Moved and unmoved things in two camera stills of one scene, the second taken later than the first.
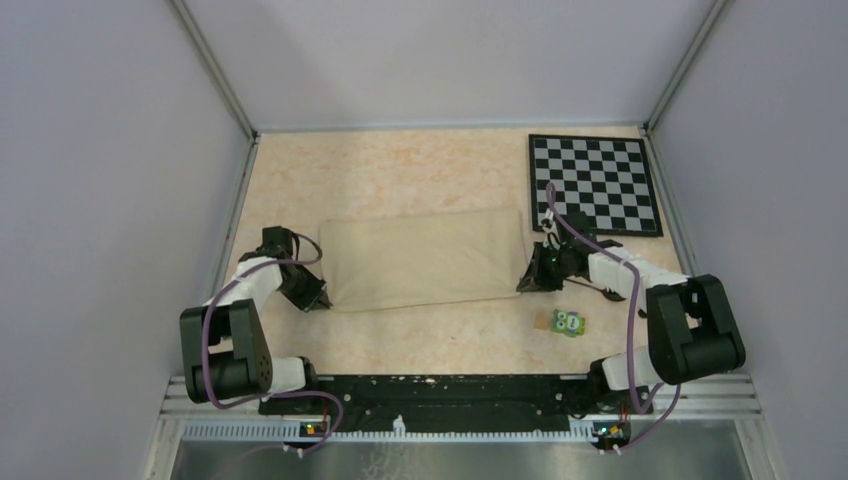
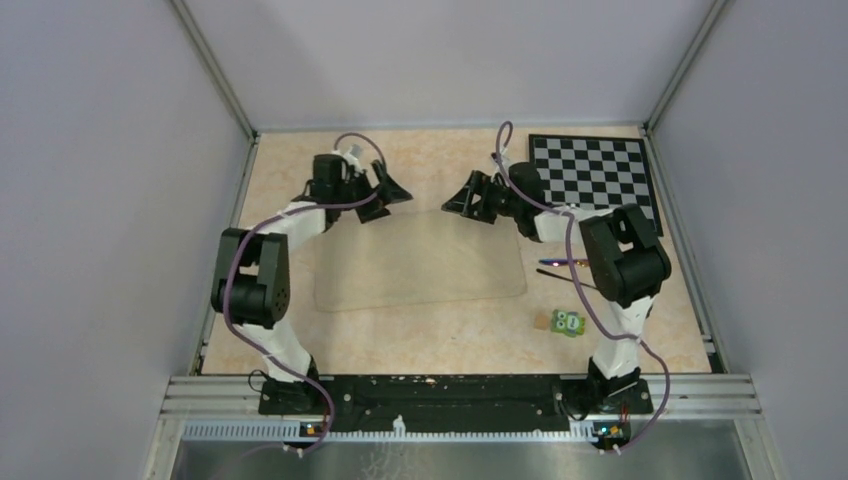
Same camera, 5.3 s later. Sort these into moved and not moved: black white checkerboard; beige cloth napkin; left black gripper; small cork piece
Moved: left black gripper
Not moved: black white checkerboard; beige cloth napkin; small cork piece
